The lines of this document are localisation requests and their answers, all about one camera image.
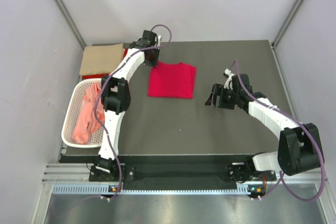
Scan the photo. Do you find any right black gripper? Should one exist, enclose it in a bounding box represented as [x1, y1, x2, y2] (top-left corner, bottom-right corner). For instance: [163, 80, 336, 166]
[205, 83, 240, 110]

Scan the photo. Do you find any crimson t shirt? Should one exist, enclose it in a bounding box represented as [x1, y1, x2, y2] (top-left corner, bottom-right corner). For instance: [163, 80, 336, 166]
[148, 62, 196, 99]

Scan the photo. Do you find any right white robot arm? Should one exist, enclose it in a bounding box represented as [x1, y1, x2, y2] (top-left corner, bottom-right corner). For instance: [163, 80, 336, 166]
[205, 83, 320, 180]

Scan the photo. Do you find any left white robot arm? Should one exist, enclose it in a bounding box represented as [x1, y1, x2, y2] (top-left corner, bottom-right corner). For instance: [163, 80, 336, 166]
[94, 39, 160, 180]

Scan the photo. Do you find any folded beige t shirt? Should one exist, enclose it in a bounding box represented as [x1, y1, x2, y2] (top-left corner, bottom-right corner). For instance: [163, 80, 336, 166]
[79, 44, 124, 76]

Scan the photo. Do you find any folded red t shirt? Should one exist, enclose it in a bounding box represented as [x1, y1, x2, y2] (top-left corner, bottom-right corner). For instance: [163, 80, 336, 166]
[81, 48, 128, 80]

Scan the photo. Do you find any white plastic laundry basket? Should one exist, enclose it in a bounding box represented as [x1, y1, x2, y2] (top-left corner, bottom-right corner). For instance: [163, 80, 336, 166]
[61, 78, 105, 148]

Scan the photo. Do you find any pink crumpled t shirt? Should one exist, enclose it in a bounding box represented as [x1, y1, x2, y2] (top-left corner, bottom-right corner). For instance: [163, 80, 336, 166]
[72, 82, 101, 145]

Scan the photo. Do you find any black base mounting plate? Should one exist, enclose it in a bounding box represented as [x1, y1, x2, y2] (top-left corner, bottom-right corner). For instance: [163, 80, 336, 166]
[89, 154, 277, 191]

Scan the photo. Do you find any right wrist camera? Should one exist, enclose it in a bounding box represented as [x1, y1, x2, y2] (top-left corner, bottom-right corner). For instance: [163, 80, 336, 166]
[224, 69, 250, 92]

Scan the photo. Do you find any left aluminium frame post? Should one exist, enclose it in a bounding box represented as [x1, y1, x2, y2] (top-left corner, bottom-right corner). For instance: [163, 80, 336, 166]
[54, 0, 86, 49]

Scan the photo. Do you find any aluminium frame post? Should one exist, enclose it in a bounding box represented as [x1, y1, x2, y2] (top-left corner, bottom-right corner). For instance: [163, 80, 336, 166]
[271, 0, 305, 48]
[54, 0, 86, 49]

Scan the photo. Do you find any right aluminium frame post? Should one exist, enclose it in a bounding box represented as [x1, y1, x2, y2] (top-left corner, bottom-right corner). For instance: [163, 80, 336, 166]
[271, 0, 305, 48]

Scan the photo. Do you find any grey slotted cable duct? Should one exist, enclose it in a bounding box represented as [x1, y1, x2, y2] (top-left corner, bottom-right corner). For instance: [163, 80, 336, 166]
[52, 183, 266, 195]

